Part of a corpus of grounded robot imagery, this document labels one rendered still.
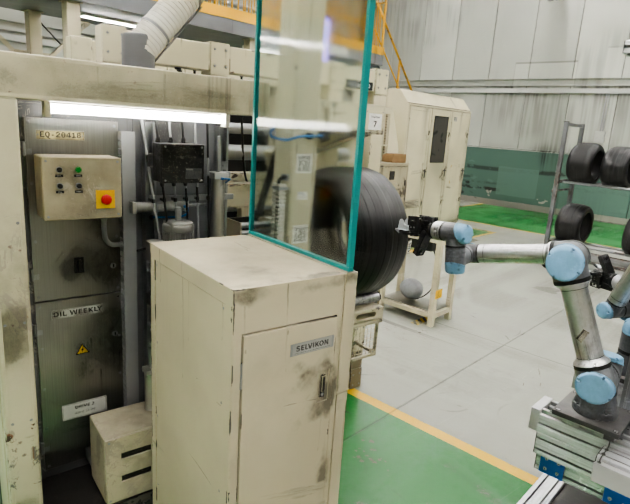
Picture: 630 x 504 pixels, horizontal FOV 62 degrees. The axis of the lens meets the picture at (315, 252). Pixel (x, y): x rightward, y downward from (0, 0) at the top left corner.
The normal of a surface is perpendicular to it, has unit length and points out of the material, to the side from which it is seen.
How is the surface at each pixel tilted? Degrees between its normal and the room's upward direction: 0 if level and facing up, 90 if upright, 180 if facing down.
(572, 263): 83
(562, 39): 90
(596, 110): 90
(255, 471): 90
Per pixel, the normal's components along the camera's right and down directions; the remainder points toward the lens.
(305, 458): 0.61, 0.22
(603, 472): -0.69, 0.13
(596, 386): -0.55, 0.28
